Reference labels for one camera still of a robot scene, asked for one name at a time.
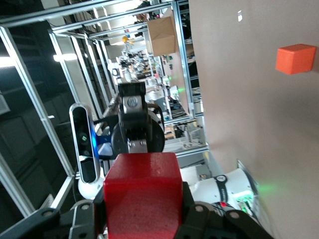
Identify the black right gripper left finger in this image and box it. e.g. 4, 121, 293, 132
0, 194, 107, 239

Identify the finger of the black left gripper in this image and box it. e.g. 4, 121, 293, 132
117, 82, 148, 116
127, 139, 149, 154

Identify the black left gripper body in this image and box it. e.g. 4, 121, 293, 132
110, 109, 166, 155

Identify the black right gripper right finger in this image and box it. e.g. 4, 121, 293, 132
174, 181, 275, 239

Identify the red cube block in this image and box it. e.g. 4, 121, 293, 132
103, 152, 184, 239

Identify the orange cube block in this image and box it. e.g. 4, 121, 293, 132
275, 43, 317, 76

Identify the brown cardboard box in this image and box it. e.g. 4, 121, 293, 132
146, 15, 179, 58

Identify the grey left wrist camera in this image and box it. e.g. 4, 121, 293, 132
69, 102, 101, 184

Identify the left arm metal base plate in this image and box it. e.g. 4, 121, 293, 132
236, 159, 260, 218

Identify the aluminium frame structure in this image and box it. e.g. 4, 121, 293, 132
0, 0, 210, 218

